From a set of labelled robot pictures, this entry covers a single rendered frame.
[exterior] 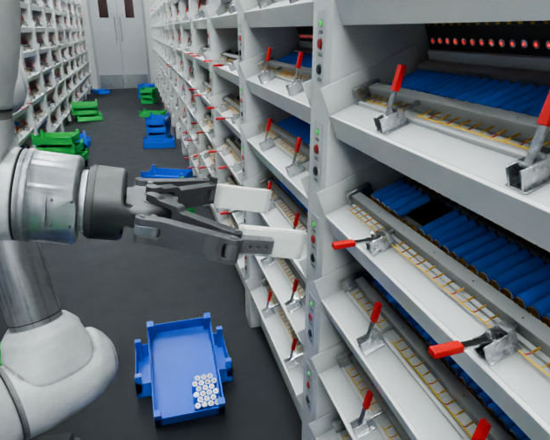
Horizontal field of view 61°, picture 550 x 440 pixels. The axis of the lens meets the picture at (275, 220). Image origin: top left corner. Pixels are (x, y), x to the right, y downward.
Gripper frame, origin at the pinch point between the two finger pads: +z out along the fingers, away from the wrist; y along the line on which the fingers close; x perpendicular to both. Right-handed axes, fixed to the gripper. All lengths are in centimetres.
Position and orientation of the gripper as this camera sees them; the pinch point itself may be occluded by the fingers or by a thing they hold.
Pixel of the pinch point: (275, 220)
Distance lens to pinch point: 53.7
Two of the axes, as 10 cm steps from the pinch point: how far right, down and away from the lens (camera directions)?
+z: 9.4, 0.9, 3.2
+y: 2.7, 3.6, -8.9
